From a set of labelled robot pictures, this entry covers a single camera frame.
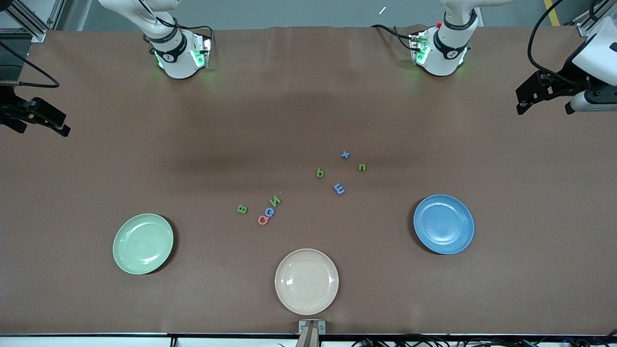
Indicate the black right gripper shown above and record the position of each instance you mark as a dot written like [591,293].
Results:
[8,109]

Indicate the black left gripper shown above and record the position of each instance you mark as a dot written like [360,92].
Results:
[568,77]

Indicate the green letter B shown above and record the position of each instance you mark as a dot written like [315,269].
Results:
[242,208]

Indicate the blue lowercase letter m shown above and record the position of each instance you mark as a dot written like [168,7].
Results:
[339,188]

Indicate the pink letter Q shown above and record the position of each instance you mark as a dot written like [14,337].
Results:
[262,220]

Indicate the blue letter C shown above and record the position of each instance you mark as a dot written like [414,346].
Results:
[270,211]

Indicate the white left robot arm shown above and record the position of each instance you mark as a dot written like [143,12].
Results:
[446,50]

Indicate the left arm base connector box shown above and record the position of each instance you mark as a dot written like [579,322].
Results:
[418,48]

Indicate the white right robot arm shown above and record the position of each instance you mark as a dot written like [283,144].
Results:
[176,53]

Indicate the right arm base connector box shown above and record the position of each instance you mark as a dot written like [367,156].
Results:
[201,52]

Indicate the light green plate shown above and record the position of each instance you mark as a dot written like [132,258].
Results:
[143,244]

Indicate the blue plate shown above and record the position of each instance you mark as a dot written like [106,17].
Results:
[443,224]

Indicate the brown table mat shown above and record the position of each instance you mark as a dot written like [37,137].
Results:
[308,96]

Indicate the beige plate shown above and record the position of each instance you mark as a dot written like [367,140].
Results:
[306,281]

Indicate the aluminium frame profile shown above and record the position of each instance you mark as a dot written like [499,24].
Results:
[29,19]
[595,17]

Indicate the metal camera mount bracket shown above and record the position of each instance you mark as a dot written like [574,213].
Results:
[312,330]

